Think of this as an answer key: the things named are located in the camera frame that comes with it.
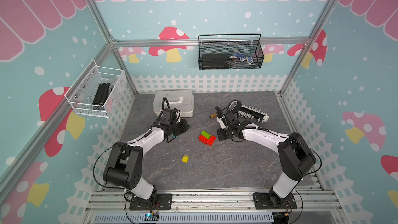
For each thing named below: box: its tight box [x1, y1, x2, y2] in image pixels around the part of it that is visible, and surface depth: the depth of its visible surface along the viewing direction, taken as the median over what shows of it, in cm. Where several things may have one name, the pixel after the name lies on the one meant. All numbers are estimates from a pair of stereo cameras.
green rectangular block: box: [200, 130, 211, 139], surface depth 97 cm
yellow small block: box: [181, 154, 190, 163], surface depth 89 cm
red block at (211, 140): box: [206, 135, 217, 147], surface depth 94 cm
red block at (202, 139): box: [197, 134, 209, 145], surface depth 97 cm
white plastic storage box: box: [152, 90, 195, 118], surface depth 102 cm
